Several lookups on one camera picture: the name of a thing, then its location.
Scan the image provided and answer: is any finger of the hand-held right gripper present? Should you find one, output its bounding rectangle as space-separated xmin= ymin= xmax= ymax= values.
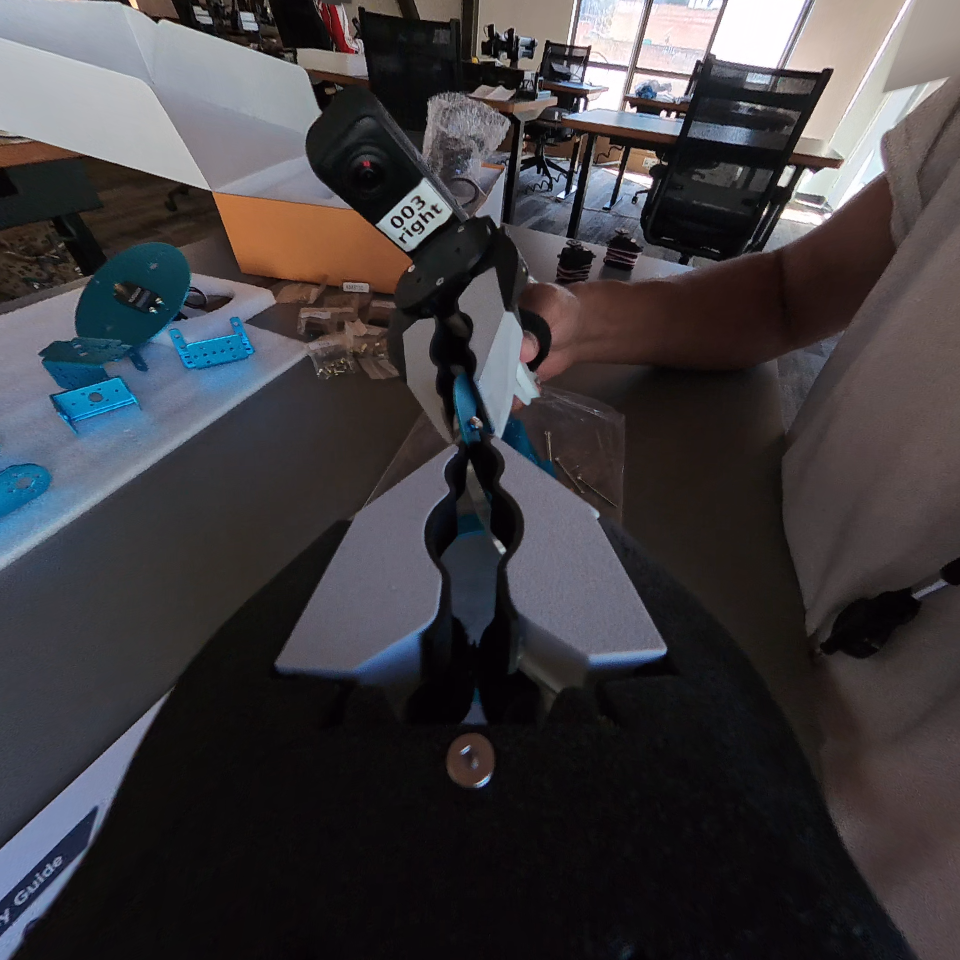
xmin=446 ymin=262 xmax=543 ymax=442
xmin=401 ymin=315 xmax=460 ymax=445

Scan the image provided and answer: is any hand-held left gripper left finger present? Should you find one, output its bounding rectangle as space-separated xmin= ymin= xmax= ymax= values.
xmin=274 ymin=442 xmax=472 ymax=725

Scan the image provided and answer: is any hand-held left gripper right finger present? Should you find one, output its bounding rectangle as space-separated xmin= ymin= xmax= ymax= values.
xmin=480 ymin=438 xmax=669 ymax=725

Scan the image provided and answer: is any person's right forearm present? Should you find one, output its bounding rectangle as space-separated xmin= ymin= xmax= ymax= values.
xmin=592 ymin=176 xmax=901 ymax=374

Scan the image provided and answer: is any person's right hand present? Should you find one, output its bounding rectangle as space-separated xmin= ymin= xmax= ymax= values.
xmin=511 ymin=281 xmax=601 ymax=412

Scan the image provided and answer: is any pile of small screw bags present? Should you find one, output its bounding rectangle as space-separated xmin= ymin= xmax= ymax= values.
xmin=268 ymin=276 xmax=410 ymax=382

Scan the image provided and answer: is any clear plastic bag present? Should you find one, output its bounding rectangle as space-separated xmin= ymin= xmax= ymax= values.
xmin=367 ymin=386 xmax=627 ymax=528

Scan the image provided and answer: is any black servo motor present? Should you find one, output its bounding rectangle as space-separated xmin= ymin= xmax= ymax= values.
xmin=553 ymin=238 xmax=599 ymax=286
xmin=602 ymin=227 xmax=644 ymax=273

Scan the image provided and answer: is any bubble wrapped part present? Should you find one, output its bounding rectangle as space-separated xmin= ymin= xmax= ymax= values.
xmin=422 ymin=90 xmax=513 ymax=196

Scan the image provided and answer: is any orange open cardboard box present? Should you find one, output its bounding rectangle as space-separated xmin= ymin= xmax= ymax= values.
xmin=0 ymin=0 xmax=513 ymax=295

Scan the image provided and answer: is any black chair back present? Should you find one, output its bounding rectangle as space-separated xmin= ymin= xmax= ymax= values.
xmin=357 ymin=6 xmax=464 ymax=135

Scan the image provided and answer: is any white foam sheet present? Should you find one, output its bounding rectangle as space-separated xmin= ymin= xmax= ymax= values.
xmin=0 ymin=271 xmax=315 ymax=571

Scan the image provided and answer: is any black mesh office chair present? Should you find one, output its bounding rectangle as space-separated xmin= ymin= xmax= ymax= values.
xmin=639 ymin=54 xmax=835 ymax=265

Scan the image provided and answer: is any teal round plate with servo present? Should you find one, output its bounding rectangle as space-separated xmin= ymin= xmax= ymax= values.
xmin=73 ymin=241 xmax=193 ymax=348

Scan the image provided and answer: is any office window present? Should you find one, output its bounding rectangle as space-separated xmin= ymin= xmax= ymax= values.
xmin=566 ymin=0 xmax=817 ymax=102

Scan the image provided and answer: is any printed assembly guide sheet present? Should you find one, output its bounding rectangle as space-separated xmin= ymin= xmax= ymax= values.
xmin=0 ymin=693 xmax=172 ymax=960

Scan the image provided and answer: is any blue U bracket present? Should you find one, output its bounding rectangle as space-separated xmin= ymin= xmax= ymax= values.
xmin=168 ymin=315 xmax=258 ymax=371

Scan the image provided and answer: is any black lanyard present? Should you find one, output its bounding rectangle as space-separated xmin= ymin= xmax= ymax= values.
xmin=817 ymin=557 xmax=960 ymax=661

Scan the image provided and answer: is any blue bracket with hole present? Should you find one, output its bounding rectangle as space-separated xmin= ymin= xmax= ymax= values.
xmin=49 ymin=376 xmax=144 ymax=436

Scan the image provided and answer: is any teal perforated bracket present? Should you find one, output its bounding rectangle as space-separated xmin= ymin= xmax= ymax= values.
xmin=37 ymin=335 xmax=151 ymax=393

